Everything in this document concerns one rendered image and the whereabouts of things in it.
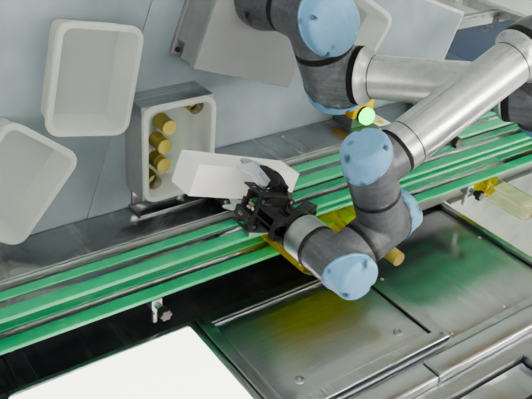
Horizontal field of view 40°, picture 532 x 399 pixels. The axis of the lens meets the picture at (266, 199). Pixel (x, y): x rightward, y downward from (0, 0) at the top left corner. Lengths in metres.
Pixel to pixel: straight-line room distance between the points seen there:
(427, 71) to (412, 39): 0.68
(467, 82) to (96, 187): 0.85
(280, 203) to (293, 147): 0.55
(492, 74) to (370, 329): 0.74
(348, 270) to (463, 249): 1.02
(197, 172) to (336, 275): 0.32
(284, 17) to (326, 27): 0.09
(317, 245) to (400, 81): 0.40
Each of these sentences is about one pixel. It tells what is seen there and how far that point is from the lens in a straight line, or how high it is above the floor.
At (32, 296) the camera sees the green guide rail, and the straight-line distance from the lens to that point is 1.49.
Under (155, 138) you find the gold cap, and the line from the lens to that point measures 1.60.
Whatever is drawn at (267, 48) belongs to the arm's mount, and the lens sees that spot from 1.59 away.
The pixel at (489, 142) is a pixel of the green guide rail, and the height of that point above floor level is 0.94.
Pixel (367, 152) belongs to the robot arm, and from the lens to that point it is 1.04.
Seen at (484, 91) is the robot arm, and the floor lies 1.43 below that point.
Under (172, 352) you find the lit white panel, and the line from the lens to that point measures 1.58.
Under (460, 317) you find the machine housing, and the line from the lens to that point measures 1.85.
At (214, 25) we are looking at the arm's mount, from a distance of 1.49.
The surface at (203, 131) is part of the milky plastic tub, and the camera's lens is 1.62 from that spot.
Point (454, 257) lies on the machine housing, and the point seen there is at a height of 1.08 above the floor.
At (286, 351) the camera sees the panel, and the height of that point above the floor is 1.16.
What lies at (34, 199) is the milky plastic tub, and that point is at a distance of 1.54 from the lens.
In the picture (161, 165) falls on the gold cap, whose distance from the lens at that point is 1.61.
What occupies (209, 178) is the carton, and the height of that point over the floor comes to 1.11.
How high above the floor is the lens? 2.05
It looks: 42 degrees down
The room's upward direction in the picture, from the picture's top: 129 degrees clockwise
